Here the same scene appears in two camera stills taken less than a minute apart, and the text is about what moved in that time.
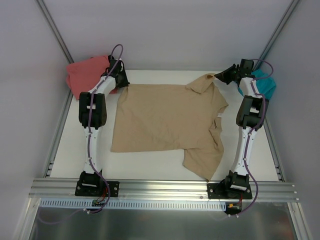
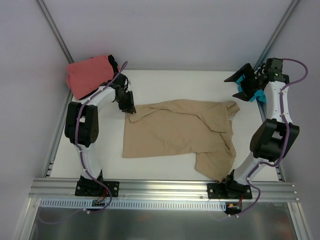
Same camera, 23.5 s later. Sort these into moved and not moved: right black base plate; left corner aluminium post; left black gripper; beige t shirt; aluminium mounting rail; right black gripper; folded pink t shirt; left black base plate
Moved: left black gripper; right black gripper; beige t shirt
Not moved: aluminium mounting rail; right black base plate; folded pink t shirt; left corner aluminium post; left black base plate
